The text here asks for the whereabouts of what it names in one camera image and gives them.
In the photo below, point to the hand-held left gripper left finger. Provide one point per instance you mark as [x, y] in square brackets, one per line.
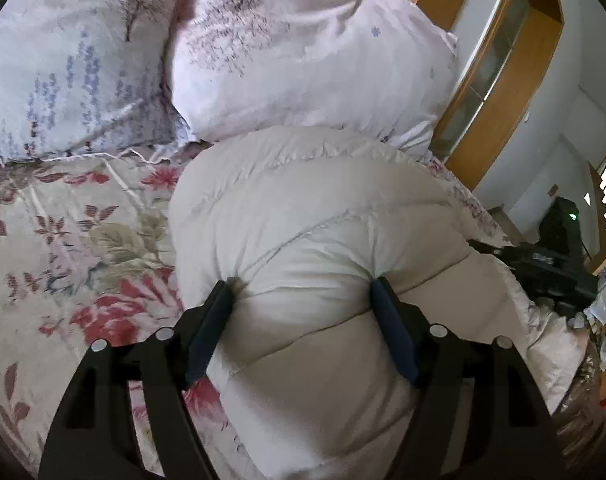
[210, 330]

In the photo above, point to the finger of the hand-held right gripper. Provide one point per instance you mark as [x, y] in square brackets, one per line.
[488, 249]

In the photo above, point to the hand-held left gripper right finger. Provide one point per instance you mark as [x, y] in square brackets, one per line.
[395, 330]

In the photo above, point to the white quilted down jacket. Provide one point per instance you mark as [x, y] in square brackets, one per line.
[303, 220]

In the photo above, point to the pile of assorted clutter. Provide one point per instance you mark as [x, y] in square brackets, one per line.
[605, 330]

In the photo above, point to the floral bed sheet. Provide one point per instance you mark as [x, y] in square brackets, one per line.
[73, 240]

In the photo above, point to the wooden glass door cabinet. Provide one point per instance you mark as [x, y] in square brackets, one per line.
[503, 70]

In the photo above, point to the floral print pillow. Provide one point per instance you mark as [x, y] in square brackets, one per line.
[68, 60]
[303, 60]

